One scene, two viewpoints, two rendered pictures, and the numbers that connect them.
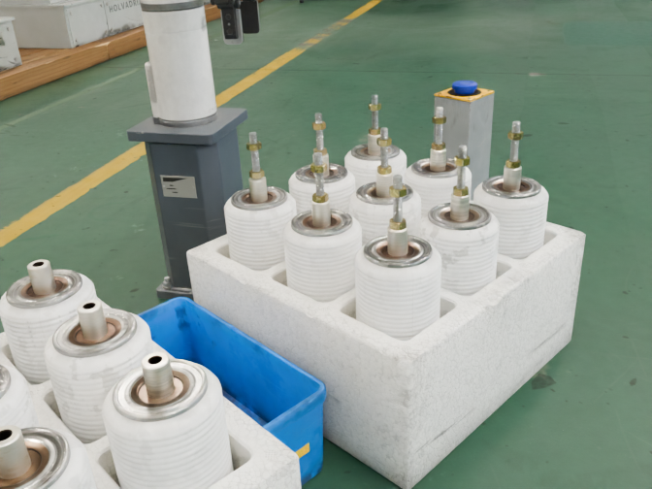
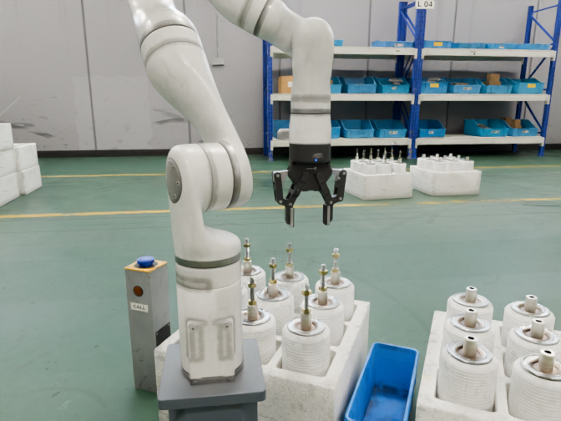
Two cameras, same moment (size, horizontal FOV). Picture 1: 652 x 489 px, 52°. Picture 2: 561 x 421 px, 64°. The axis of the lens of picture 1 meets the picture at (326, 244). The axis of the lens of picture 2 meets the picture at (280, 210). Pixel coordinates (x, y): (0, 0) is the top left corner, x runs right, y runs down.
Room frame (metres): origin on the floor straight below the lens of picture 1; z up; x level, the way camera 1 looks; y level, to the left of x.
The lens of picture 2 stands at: (1.23, 0.79, 0.68)
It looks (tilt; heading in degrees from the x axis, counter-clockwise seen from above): 14 degrees down; 244
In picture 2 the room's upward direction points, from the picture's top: straight up
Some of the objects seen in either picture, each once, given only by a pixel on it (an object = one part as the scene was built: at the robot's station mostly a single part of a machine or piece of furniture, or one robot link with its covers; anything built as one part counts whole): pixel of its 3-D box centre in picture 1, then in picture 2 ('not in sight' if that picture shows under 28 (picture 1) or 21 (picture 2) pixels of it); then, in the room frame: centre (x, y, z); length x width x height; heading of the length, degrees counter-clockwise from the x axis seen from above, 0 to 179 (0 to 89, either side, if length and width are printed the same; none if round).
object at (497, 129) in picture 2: not in sight; (485, 127); (-3.86, -3.47, 0.36); 0.50 x 0.38 x 0.21; 72
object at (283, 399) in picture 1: (218, 393); (384, 404); (0.67, 0.14, 0.06); 0.30 x 0.11 x 0.12; 42
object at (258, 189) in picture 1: (258, 189); (305, 320); (0.83, 0.09, 0.26); 0.02 x 0.02 x 0.03
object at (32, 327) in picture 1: (64, 359); (464, 398); (0.61, 0.30, 0.16); 0.10 x 0.10 x 0.18
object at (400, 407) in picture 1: (385, 297); (273, 357); (0.82, -0.08, 0.09); 0.39 x 0.39 x 0.18; 44
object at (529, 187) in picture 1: (511, 187); (247, 271); (0.82, -0.25, 0.25); 0.08 x 0.08 x 0.01
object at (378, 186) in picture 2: not in sight; (376, 182); (-0.92, -1.94, 0.09); 0.39 x 0.39 x 0.18; 79
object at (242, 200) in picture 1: (259, 198); (305, 327); (0.83, 0.09, 0.25); 0.08 x 0.08 x 0.01
